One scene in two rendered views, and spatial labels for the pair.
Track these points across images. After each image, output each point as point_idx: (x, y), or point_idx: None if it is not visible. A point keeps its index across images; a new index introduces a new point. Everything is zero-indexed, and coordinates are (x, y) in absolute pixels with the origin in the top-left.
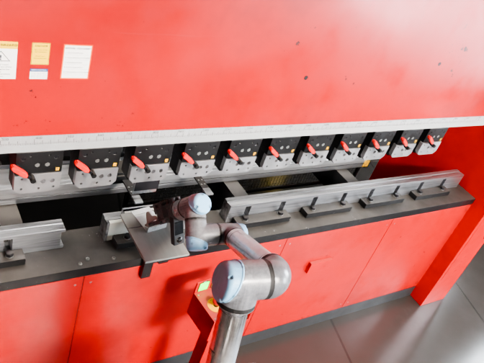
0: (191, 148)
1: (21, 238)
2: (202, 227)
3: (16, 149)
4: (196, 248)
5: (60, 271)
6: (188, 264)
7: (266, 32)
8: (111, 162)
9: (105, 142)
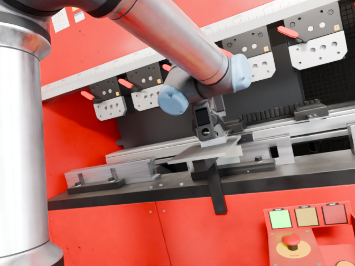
0: (231, 45)
1: (120, 167)
2: (173, 74)
3: (87, 81)
4: (159, 98)
5: (131, 191)
6: (286, 205)
7: None
8: (155, 79)
9: (142, 60)
